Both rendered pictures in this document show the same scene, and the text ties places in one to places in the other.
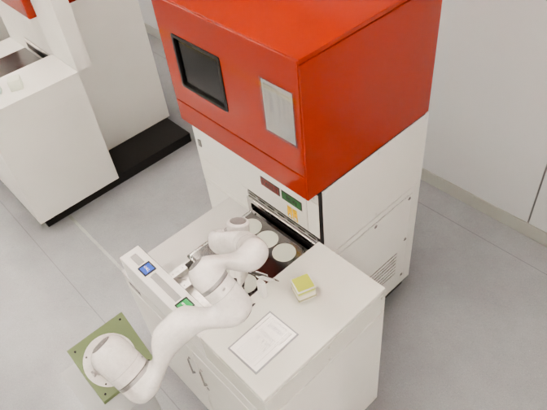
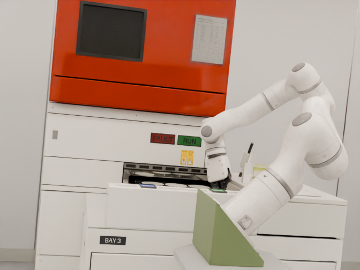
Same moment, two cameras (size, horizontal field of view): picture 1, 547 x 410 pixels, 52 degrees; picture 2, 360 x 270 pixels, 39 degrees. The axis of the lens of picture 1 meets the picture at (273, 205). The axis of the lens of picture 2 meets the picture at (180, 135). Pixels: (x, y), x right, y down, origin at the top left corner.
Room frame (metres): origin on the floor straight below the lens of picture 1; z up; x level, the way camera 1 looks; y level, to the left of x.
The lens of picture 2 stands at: (0.60, 2.09, 1.25)
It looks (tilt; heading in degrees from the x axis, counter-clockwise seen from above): 3 degrees down; 296
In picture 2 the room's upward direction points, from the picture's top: 6 degrees clockwise
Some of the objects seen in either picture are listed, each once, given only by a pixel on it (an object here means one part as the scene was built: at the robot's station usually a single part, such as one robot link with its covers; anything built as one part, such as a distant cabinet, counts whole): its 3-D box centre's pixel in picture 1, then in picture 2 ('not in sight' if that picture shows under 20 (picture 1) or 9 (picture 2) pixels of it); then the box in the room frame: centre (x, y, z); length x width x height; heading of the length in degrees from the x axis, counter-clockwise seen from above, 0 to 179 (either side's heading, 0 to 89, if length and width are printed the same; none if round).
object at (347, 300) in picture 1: (295, 323); (272, 200); (1.17, -0.03, 0.89); 0.62 x 0.35 x 0.14; 128
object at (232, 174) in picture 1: (254, 185); (134, 152); (1.82, 0.07, 1.02); 0.82 x 0.03 x 0.40; 38
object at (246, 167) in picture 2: (264, 281); (245, 166); (1.27, 0.07, 1.03); 0.06 x 0.04 x 0.13; 128
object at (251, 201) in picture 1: (281, 225); (169, 182); (1.67, -0.02, 0.89); 0.44 x 0.02 x 0.10; 38
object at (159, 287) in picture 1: (169, 298); (182, 208); (1.36, 0.46, 0.89); 0.55 x 0.09 x 0.14; 38
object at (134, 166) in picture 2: (281, 215); (170, 169); (1.68, -0.03, 0.96); 0.44 x 0.01 x 0.02; 38
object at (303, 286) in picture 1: (303, 288); (261, 173); (1.25, -0.07, 1.00); 0.07 x 0.07 x 0.07; 17
